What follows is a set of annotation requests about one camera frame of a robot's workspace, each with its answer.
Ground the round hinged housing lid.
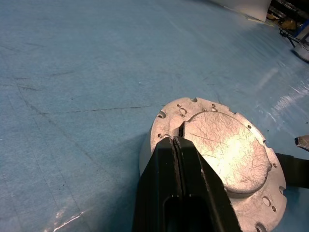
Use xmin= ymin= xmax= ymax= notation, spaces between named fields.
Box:
xmin=150 ymin=96 xmax=288 ymax=232

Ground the yellow black background equipment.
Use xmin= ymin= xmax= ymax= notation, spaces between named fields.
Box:
xmin=277 ymin=18 xmax=299 ymax=31

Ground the silver metal cylinder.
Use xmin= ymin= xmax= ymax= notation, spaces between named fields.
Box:
xmin=292 ymin=36 xmax=309 ymax=64

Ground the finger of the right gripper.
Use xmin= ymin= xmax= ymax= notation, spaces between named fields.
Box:
xmin=275 ymin=152 xmax=309 ymax=189
xmin=294 ymin=135 xmax=309 ymax=153

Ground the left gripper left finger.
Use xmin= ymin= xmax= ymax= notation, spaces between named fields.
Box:
xmin=132 ymin=136 xmax=184 ymax=232

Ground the blue table cover sheet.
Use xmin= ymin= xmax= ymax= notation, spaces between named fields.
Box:
xmin=0 ymin=0 xmax=309 ymax=232

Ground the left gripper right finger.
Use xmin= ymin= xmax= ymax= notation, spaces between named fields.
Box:
xmin=174 ymin=135 xmax=242 ymax=232

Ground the black background cable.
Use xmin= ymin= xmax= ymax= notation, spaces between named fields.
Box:
xmin=279 ymin=27 xmax=303 ymax=47

